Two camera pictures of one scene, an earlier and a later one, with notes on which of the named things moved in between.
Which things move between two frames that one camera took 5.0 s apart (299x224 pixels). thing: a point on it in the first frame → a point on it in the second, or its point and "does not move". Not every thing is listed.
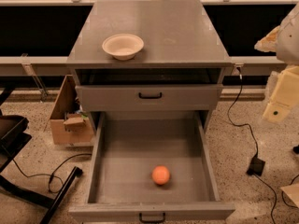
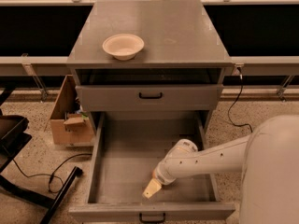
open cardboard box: [69, 124] does not move
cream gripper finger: [276, 112] → [166, 172]
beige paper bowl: [122, 47] does not move
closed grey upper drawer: [152, 97] does not move
